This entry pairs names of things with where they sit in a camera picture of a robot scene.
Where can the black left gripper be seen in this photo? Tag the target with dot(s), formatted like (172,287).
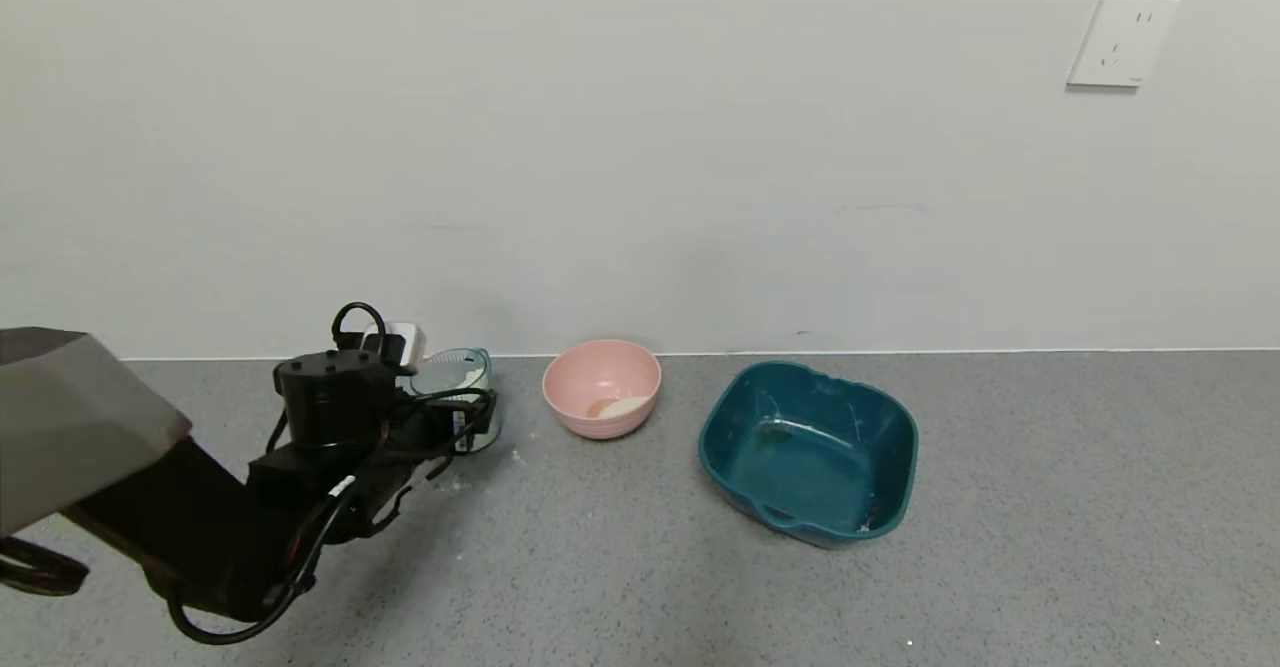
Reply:
(463,425)

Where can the clear ribbed plastic cup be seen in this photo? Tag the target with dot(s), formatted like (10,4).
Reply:
(450,372)

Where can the pink plastic bowl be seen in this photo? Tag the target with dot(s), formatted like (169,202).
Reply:
(600,377)

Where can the teal plastic basin tray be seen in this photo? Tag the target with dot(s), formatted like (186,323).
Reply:
(800,467)

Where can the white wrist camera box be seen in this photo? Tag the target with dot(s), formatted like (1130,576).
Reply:
(412,342)

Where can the white wall power socket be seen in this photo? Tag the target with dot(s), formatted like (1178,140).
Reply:
(1122,39)

